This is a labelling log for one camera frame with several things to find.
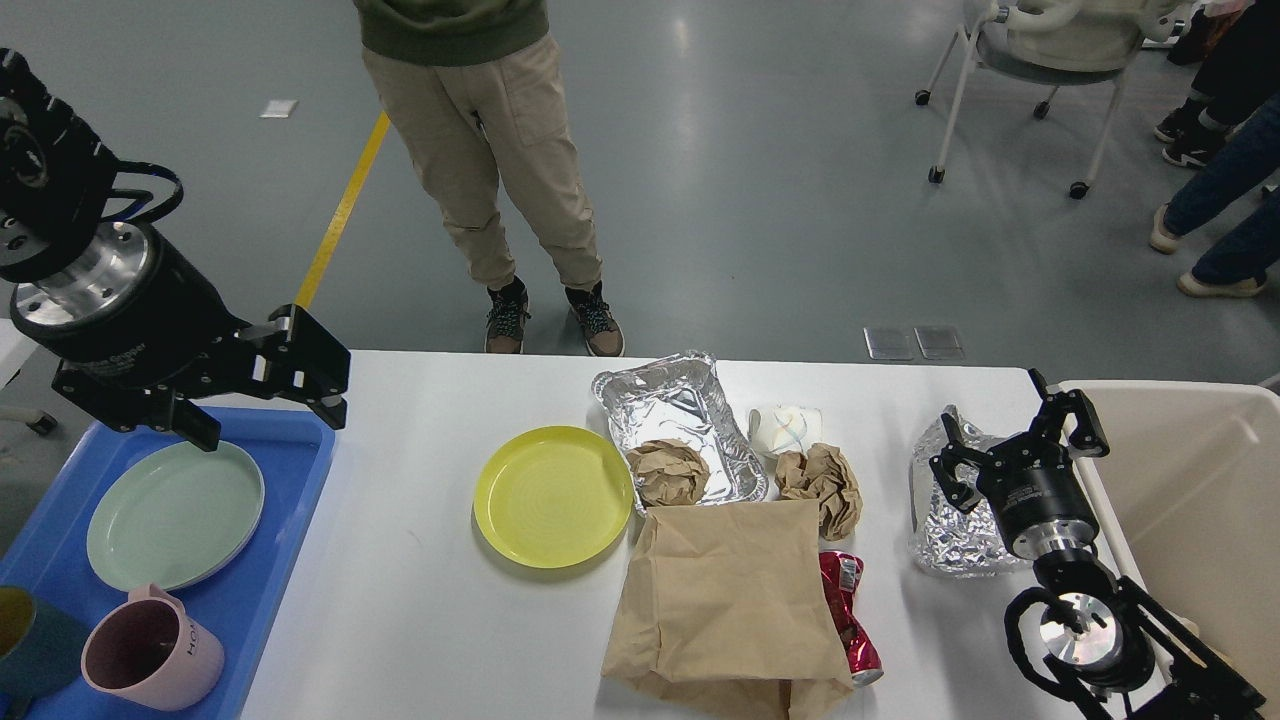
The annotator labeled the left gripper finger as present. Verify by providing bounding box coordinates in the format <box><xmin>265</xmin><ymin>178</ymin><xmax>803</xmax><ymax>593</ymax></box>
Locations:
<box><xmin>205</xmin><ymin>304</ymin><xmax>351</xmax><ymax>430</ymax></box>
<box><xmin>52</xmin><ymin>363</ymin><xmax>221</xmax><ymax>452</ymax></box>

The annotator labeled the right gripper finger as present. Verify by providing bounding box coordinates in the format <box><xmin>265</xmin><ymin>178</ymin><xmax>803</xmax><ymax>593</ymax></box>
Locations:
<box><xmin>1027</xmin><ymin>368</ymin><xmax>1110</xmax><ymax>457</ymax></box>
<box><xmin>929</xmin><ymin>413</ymin><xmax>1030</xmax><ymax>515</ymax></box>

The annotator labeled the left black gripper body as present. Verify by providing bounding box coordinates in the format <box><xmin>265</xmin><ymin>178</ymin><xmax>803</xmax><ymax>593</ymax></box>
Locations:
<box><xmin>10</xmin><ymin>222</ymin><xmax>246</xmax><ymax>388</ymax></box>

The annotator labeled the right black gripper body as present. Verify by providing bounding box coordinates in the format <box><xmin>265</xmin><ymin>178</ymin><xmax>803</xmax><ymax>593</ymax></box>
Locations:
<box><xmin>978</xmin><ymin>436</ymin><xmax>1100</xmax><ymax>559</ymax></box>

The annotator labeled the pink mug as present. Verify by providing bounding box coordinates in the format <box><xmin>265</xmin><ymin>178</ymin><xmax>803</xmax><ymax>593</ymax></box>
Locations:
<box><xmin>79</xmin><ymin>584</ymin><xmax>225</xmax><ymax>712</ymax></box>

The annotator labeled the dark teal mug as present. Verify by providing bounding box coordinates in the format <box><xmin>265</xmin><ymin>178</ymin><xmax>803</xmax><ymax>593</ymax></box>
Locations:
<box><xmin>1</xmin><ymin>585</ymin><xmax>90</xmax><ymax>700</ymax></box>

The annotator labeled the yellow plate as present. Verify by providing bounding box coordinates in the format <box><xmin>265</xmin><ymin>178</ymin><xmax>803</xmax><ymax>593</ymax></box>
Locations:
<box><xmin>472</xmin><ymin>425</ymin><xmax>634</xmax><ymax>569</ymax></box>

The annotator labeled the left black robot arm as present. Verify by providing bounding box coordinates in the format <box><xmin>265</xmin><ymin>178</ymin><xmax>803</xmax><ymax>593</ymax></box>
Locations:
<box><xmin>1</xmin><ymin>49</ymin><xmax>351</xmax><ymax>451</ymax></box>

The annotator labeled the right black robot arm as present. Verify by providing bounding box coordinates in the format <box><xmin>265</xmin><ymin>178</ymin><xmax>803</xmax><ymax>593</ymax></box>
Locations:
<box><xmin>928</xmin><ymin>369</ymin><xmax>1266</xmax><ymax>719</ymax></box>

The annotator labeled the crumpled aluminium foil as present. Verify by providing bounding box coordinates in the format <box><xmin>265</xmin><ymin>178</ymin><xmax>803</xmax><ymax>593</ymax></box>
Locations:
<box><xmin>909</xmin><ymin>419</ymin><xmax>1030</xmax><ymax>579</ymax></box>

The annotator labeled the blue plastic tray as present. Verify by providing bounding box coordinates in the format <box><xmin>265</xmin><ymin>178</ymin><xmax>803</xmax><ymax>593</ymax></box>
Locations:
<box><xmin>1</xmin><ymin>407</ymin><xmax>335</xmax><ymax>719</ymax></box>

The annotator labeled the white side table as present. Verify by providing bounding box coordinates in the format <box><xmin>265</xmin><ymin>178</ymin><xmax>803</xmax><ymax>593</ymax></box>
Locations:
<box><xmin>1</xmin><ymin>318</ymin><xmax>58</xmax><ymax>436</ymax></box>

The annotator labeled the metal floor plate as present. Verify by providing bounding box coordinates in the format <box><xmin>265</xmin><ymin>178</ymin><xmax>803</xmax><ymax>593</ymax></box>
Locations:
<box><xmin>863</xmin><ymin>325</ymin><xmax>915</xmax><ymax>363</ymax></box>
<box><xmin>913</xmin><ymin>325</ymin><xmax>966</xmax><ymax>363</ymax></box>

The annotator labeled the light green plate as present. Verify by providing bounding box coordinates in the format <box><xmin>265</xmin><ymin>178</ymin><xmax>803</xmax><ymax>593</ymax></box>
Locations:
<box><xmin>86</xmin><ymin>442</ymin><xmax>266</xmax><ymax>591</ymax></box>

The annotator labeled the beige plastic bin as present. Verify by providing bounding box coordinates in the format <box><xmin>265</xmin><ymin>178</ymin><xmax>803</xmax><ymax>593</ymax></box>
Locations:
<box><xmin>1061</xmin><ymin>380</ymin><xmax>1279</xmax><ymax>719</ymax></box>

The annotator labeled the crumpled brown paper wad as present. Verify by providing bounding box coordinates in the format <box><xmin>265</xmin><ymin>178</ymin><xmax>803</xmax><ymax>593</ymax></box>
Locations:
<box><xmin>774</xmin><ymin>442</ymin><xmax>864</xmax><ymax>541</ymax></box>

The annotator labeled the crushed red can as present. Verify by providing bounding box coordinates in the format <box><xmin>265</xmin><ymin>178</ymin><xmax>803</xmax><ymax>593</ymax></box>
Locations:
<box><xmin>819</xmin><ymin>550</ymin><xmax>884</xmax><ymax>687</ymax></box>

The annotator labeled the brown paper bag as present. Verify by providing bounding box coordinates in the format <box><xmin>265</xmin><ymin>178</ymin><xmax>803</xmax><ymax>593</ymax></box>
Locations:
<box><xmin>602</xmin><ymin>500</ymin><xmax>855</xmax><ymax>719</ymax></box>

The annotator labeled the aluminium foil tray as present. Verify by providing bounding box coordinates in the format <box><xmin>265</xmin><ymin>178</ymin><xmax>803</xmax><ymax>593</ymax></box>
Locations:
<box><xmin>591</xmin><ymin>350</ymin><xmax>771</xmax><ymax>505</ymax></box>

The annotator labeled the crumpled brown paper ball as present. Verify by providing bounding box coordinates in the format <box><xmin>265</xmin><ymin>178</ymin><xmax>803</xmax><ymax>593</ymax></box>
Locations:
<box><xmin>625</xmin><ymin>439</ymin><xmax>710</xmax><ymax>509</ymax></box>

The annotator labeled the person in khaki trousers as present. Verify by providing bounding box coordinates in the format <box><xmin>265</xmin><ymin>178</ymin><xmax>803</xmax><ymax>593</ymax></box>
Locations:
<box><xmin>355</xmin><ymin>1</ymin><xmax>625</xmax><ymax>357</ymax></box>

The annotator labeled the white office chair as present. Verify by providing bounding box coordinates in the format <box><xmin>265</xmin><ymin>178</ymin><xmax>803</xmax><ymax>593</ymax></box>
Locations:
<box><xmin>914</xmin><ymin>1</ymin><xmax>1193</xmax><ymax>200</ymax></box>

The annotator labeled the person in black sneakers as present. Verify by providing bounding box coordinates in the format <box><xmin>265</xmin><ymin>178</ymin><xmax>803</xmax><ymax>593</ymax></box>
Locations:
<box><xmin>1155</xmin><ymin>1</ymin><xmax>1279</xmax><ymax>168</ymax></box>

